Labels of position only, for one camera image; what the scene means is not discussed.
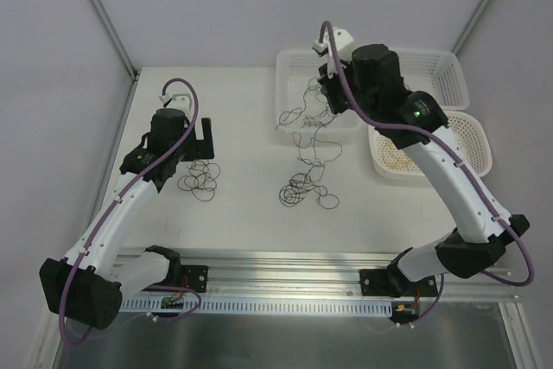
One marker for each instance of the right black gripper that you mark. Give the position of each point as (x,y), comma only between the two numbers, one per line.
(330,90)

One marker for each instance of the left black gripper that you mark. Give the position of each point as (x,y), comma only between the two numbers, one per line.
(199,147)

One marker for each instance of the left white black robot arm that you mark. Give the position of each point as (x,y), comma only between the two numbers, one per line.
(84,286)

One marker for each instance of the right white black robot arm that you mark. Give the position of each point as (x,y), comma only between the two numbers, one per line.
(368,81)

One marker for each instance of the white rectangular basket left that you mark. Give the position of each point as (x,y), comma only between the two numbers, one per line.
(293,69)

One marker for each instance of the white rectangular basket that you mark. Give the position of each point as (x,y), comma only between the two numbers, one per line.
(293,69)
(436,72)

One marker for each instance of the white rectangular basket right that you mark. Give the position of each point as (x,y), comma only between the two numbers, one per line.
(436,72)

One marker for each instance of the white rounded perforated basket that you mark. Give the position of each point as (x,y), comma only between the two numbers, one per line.
(470,138)

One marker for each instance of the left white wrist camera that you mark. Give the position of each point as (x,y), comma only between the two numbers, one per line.
(180,101)

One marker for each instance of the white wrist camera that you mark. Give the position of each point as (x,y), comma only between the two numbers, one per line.
(180,101)
(337,40)

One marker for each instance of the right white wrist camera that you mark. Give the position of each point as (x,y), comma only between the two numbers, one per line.
(337,40)

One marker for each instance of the slotted grey cable duct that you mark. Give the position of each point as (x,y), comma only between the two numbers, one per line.
(257,306)

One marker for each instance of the aluminium mounting rail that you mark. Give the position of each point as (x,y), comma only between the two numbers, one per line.
(318,275)

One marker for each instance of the left aluminium frame post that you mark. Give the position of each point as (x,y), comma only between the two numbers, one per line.
(113,37)

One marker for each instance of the aluminium frame post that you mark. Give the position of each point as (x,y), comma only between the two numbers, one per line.
(470,26)
(113,37)

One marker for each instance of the right aluminium frame post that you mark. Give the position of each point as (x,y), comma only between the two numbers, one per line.
(470,26)

